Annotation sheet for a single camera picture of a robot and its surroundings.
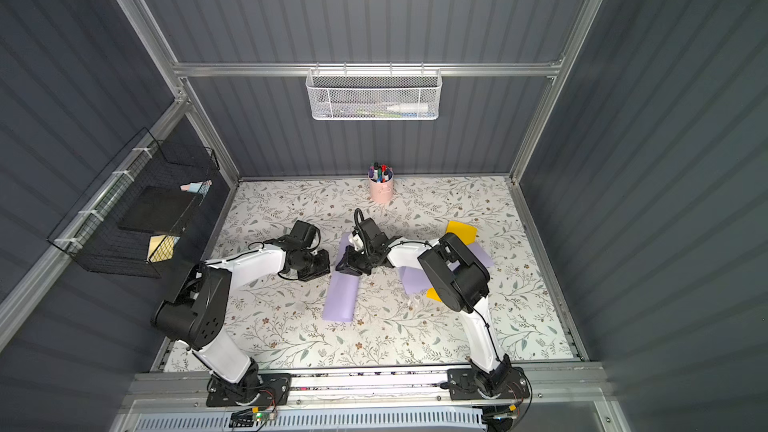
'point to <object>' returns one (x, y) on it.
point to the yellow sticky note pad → (161, 247)
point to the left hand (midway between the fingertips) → (335, 271)
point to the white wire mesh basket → (406, 91)
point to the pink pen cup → (380, 179)
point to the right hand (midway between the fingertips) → (334, 273)
